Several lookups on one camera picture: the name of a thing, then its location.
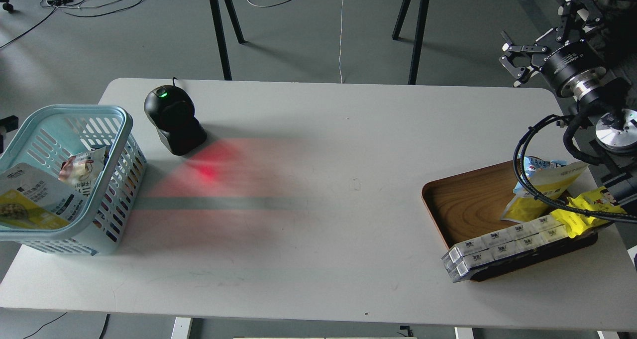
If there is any white boxed snack pack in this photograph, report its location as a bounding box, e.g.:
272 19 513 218
441 215 569 282

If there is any yellow blue snack pouch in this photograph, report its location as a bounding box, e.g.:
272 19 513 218
500 157 589 223

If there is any black barcode scanner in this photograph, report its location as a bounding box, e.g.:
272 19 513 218
144 77 208 156

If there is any yellow white snack pouch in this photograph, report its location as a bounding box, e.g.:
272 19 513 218
0 163 86 230

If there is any light blue plastic basket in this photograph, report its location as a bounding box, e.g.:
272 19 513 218
1 105 147 255

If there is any bright yellow snack bag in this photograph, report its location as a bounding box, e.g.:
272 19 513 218
550 186 627 238

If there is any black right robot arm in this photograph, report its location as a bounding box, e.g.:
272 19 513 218
500 0 637 207

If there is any brown wooden tray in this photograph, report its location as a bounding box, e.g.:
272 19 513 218
422 162 598 282

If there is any red white snack bag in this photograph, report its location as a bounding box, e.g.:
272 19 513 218
58 145 110 197

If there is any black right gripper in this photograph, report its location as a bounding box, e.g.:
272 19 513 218
500 0 607 99

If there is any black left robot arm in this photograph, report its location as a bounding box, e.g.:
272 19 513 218
0 115 19 154

